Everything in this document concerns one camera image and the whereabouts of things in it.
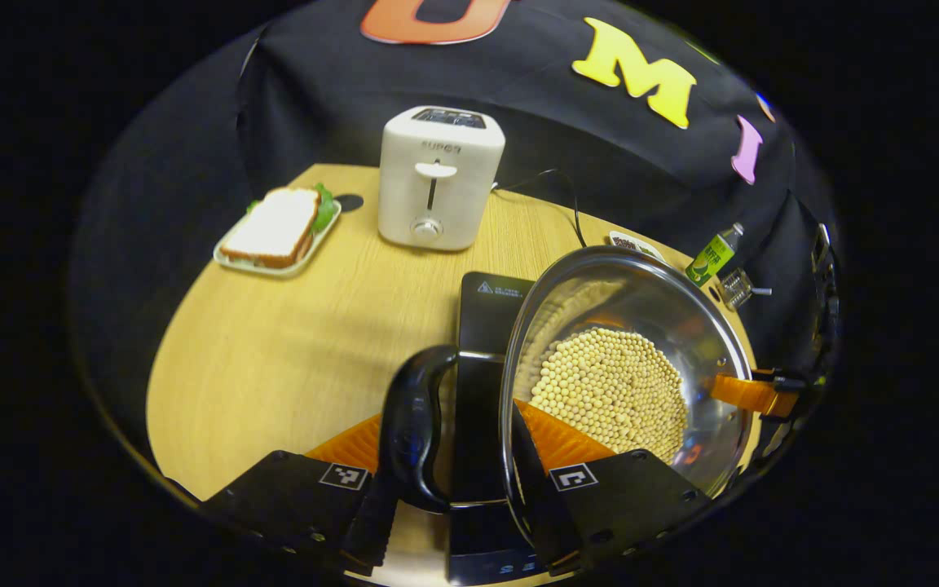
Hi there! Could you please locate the black power cable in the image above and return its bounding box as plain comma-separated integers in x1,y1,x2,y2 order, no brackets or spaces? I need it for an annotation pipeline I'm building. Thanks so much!
492,169,586,248

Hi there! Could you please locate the sandwich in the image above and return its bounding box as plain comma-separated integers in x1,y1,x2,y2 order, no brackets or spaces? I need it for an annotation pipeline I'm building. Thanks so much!
219,183,338,270

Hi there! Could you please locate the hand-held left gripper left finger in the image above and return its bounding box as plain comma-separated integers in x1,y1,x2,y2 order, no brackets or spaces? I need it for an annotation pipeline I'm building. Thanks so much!
199,412,402,572

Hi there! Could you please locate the metal wire basket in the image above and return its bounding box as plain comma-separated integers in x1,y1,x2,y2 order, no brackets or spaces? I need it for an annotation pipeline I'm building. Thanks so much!
720,269,756,311

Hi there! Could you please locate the black induction cooktop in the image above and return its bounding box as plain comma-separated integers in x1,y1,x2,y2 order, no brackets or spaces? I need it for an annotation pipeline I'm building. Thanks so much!
445,271,548,586

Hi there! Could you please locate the pale green rectangular plate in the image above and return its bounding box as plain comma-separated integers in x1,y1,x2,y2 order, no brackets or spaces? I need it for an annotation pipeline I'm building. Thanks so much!
214,189,342,278

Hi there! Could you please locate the white divided tray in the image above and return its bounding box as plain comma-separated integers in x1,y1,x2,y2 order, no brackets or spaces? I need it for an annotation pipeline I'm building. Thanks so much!
608,231,666,262

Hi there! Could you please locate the large soybean pile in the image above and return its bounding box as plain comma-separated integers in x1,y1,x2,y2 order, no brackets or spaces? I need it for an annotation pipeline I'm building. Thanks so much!
528,328,689,464

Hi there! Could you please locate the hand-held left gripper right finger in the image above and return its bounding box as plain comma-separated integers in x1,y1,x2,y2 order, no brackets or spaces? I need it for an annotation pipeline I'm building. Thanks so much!
509,399,713,576

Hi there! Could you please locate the stainless steel pot black handle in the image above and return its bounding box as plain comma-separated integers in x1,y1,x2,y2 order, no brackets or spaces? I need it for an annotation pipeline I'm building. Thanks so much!
377,246,756,563

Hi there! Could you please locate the white toaster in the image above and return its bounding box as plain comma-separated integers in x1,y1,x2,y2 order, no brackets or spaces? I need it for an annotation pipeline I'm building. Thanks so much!
377,106,506,252

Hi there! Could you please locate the green label drink bottle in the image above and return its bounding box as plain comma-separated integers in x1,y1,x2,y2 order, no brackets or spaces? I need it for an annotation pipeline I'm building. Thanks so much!
686,223,745,286

